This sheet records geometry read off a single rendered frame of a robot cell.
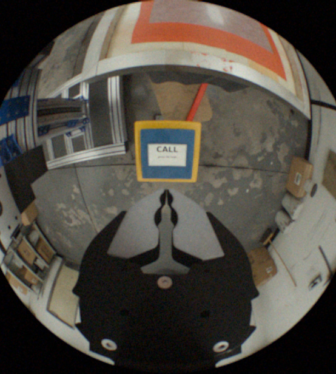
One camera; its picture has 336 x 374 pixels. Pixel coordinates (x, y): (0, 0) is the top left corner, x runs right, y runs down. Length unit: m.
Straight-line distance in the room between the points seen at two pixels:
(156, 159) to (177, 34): 0.30
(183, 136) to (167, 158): 0.05
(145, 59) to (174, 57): 0.05
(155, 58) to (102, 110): 0.92
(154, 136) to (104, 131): 0.90
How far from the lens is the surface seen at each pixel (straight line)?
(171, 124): 0.26
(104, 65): 0.28
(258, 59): 0.40
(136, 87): 1.29
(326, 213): 2.23
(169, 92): 1.22
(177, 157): 0.25
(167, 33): 0.35
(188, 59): 0.26
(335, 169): 2.12
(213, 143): 1.30
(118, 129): 1.05
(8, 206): 0.36
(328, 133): 2.28
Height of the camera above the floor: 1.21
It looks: 62 degrees down
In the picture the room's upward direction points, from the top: 179 degrees clockwise
